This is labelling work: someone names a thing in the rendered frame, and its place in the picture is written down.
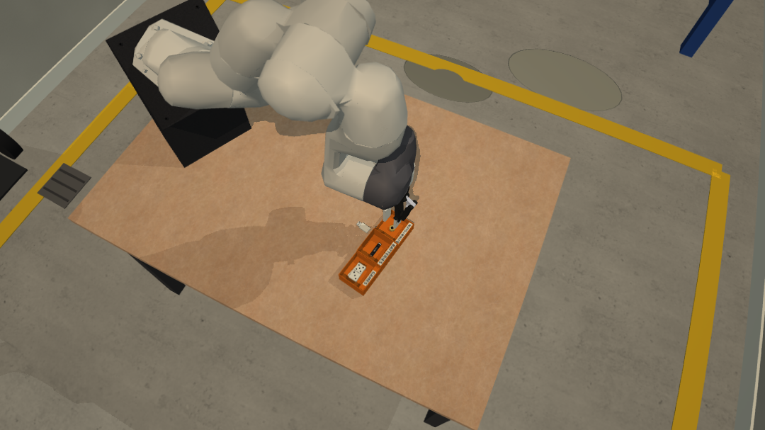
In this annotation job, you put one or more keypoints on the orange three-compartment bin rack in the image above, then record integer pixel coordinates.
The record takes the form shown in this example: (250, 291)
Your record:
(390, 243)

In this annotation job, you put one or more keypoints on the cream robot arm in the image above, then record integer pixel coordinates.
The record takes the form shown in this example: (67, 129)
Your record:
(310, 76)

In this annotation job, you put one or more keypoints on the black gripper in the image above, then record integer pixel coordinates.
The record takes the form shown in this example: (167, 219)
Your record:
(400, 212)

